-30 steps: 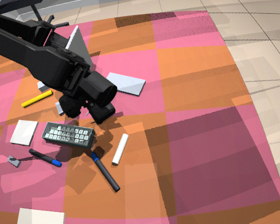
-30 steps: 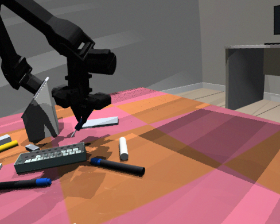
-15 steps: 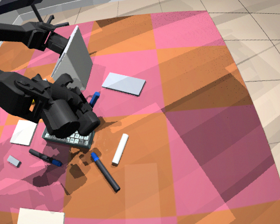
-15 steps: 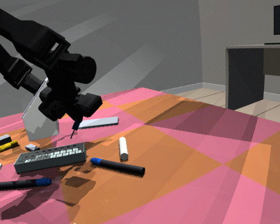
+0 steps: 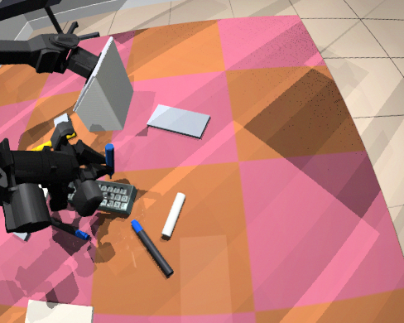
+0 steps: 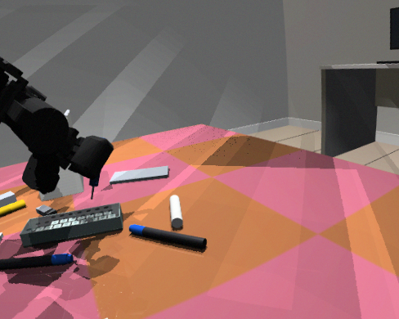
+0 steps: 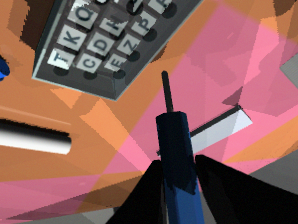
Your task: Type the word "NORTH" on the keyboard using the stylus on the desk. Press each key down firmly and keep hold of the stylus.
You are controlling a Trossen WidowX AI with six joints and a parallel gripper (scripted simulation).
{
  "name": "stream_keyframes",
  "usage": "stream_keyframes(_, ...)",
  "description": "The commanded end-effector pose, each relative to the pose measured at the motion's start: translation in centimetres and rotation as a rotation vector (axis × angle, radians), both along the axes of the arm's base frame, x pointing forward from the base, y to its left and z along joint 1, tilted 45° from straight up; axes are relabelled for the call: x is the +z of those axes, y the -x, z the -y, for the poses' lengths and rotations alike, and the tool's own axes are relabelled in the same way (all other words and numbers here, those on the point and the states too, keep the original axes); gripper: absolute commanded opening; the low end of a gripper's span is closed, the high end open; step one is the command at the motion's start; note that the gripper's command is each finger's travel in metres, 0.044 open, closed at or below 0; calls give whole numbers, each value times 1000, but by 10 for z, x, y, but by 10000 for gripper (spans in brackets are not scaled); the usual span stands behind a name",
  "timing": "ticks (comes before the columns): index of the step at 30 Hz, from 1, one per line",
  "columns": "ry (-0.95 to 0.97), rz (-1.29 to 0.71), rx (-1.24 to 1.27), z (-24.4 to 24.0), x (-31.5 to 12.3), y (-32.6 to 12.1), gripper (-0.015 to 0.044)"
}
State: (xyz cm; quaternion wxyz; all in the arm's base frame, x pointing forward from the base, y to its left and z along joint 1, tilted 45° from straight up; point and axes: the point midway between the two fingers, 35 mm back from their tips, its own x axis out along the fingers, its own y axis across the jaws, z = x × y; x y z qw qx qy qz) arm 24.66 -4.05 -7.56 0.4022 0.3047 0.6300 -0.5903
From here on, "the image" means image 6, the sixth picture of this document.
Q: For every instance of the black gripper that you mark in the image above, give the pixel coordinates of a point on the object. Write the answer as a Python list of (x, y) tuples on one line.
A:
[(87, 156)]

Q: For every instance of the black marker with blue cap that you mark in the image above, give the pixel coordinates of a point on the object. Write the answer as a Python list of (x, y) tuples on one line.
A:
[(169, 236), (36, 261)]

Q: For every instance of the yellow cylinder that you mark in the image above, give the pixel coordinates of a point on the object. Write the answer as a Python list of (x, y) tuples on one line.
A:
[(12, 207)]

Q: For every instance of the blue and white stylus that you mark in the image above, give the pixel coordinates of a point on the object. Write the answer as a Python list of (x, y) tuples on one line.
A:
[(94, 183)]

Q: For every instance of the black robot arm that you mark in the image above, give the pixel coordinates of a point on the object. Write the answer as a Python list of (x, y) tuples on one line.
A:
[(41, 127)]

